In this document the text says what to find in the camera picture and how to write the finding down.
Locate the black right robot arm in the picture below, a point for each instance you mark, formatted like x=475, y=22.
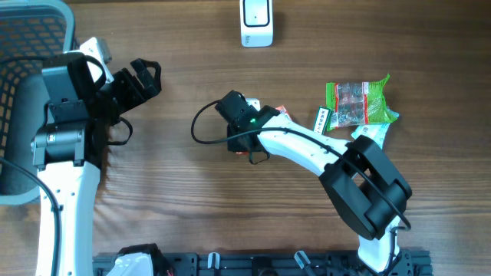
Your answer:
x=364, y=186

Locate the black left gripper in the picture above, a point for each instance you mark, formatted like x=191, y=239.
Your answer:
x=136, y=93

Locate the white barcode scanner box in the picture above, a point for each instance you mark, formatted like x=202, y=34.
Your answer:
x=256, y=23

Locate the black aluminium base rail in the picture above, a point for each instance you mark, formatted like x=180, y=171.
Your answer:
x=331, y=263

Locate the red tissue packet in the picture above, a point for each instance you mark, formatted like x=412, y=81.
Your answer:
x=283, y=110

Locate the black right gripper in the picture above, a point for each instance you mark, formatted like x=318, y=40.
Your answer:
x=235, y=143

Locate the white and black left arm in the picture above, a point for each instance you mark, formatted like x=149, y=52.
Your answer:
x=84, y=101

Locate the grey plastic mesh basket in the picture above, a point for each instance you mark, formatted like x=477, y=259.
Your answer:
x=30, y=31

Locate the teal white tissue pack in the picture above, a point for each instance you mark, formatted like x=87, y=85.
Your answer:
x=376, y=132

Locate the green snack bag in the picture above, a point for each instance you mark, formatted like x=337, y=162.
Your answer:
x=357, y=103

